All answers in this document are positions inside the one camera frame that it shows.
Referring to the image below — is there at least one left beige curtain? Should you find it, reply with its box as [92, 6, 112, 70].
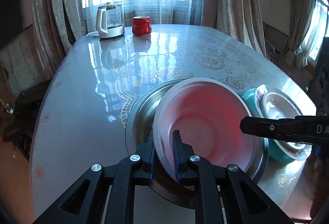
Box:
[31, 0, 87, 79]

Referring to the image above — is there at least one red plastic bowl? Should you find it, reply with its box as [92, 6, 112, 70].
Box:
[153, 77, 256, 179]

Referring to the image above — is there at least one teal plate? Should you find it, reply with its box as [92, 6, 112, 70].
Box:
[241, 88, 309, 163]

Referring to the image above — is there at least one white glass kettle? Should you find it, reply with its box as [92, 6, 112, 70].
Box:
[86, 3, 125, 39]

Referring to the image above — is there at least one right tied curtain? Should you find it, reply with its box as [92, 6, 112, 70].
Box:
[285, 0, 316, 68]

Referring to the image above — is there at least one red mug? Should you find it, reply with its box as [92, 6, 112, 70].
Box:
[132, 16, 152, 36]

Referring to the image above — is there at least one floral plastic tablecloth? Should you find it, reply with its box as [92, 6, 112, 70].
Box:
[30, 25, 316, 216]

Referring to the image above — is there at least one stainless steel bowl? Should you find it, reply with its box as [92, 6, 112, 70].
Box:
[125, 79, 269, 210]

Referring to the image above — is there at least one white dragon pattern plate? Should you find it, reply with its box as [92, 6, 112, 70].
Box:
[253, 83, 313, 162]

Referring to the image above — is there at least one middle beige curtain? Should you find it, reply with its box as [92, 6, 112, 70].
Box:
[201, 0, 266, 57]

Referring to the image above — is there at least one white flower plate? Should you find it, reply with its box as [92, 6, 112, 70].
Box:
[262, 89, 306, 156]

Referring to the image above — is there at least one beige curtain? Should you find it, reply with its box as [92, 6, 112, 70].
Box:
[201, 0, 266, 57]
[31, 0, 87, 79]

